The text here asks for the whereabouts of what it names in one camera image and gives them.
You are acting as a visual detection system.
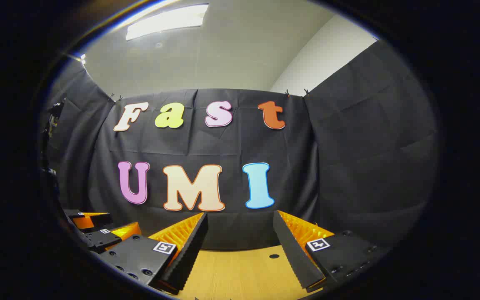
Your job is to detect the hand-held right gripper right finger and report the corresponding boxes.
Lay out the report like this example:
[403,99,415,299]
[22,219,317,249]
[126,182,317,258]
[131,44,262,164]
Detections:
[272,210,390,292]

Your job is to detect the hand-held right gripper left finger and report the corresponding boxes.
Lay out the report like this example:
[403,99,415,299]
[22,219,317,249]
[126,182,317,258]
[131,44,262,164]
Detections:
[98,212,208,295]

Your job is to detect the black backdrop cloth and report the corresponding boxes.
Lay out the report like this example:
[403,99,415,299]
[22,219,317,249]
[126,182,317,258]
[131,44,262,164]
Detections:
[40,40,440,251]

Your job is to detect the ceiling light panel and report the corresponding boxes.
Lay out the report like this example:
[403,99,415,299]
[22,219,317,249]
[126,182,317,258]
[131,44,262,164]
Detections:
[125,3,210,41]

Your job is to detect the black cable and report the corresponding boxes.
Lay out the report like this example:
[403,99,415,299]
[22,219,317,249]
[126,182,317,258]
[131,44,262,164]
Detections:
[41,99,66,175]

